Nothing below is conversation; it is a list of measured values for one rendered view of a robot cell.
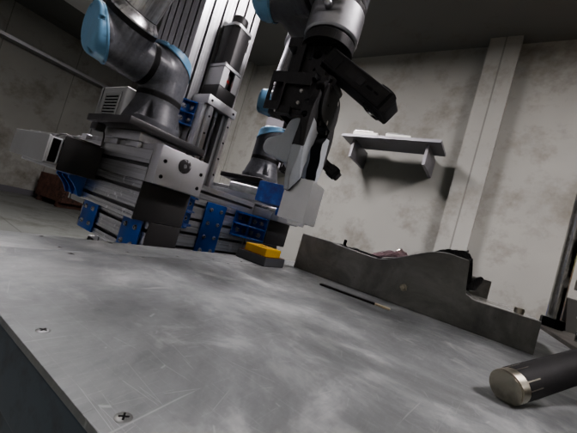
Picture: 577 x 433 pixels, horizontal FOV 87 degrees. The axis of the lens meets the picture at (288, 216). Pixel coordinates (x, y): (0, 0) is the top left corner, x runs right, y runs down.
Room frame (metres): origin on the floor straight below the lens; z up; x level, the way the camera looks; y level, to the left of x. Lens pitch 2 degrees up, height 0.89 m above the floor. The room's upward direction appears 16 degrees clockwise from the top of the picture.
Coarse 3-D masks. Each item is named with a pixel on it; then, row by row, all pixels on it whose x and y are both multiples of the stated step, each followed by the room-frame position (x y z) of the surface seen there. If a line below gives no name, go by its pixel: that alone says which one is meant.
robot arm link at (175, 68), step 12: (156, 48) 0.75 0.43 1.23; (168, 48) 0.78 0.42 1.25; (156, 60) 0.74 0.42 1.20; (168, 60) 0.77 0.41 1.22; (180, 60) 0.80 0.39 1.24; (156, 72) 0.76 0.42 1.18; (168, 72) 0.78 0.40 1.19; (180, 72) 0.80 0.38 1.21; (144, 84) 0.78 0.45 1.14; (156, 84) 0.78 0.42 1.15; (168, 84) 0.79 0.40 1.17; (180, 84) 0.81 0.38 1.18; (180, 96) 0.83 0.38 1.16
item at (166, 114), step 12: (144, 96) 0.78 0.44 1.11; (156, 96) 0.78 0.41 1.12; (168, 96) 0.79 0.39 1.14; (132, 108) 0.77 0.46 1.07; (144, 108) 0.77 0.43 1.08; (156, 108) 0.78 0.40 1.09; (168, 108) 0.80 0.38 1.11; (144, 120) 0.76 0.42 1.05; (156, 120) 0.77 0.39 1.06; (168, 120) 0.80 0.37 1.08; (168, 132) 0.80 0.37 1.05
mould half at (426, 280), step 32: (320, 256) 0.76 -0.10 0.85; (352, 256) 0.72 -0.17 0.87; (416, 256) 0.65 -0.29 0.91; (448, 256) 0.62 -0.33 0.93; (352, 288) 0.71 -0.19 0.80; (384, 288) 0.67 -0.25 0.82; (416, 288) 0.64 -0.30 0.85; (448, 288) 0.61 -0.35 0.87; (448, 320) 0.60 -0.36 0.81; (480, 320) 0.57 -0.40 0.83; (512, 320) 0.55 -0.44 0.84
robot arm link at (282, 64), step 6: (288, 36) 1.04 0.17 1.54; (288, 42) 1.03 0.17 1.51; (288, 48) 1.01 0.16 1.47; (282, 54) 1.01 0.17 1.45; (288, 54) 0.99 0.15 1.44; (282, 60) 0.98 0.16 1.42; (288, 60) 0.98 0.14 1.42; (282, 66) 0.96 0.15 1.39; (264, 90) 0.90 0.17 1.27; (258, 96) 0.90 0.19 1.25; (264, 96) 0.90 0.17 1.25; (270, 96) 0.90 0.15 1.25; (258, 102) 0.90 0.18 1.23; (258, 108) 0.92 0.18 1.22; (264, 108) 0.91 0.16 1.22; (264, 114) 0.94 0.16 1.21
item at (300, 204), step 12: (300, 180) 0.38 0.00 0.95; (312, 180) 0.37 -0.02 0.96; (252, 192) 0.42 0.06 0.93; (264, 192) 0.40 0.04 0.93; (276, 192) 0.39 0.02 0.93; (288, 192) 0.38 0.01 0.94; (300, 192) 0.38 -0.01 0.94; (312, 192) 0.37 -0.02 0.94; (276, 204) 0.39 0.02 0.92; (288, 204) 0.38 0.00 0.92; (300, 204) 0.37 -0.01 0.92; (312, 204) 0.39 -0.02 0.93; (288, 216) 0.38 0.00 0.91; (300, 216) 0.37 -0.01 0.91; (312, 216) 0.40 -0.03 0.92
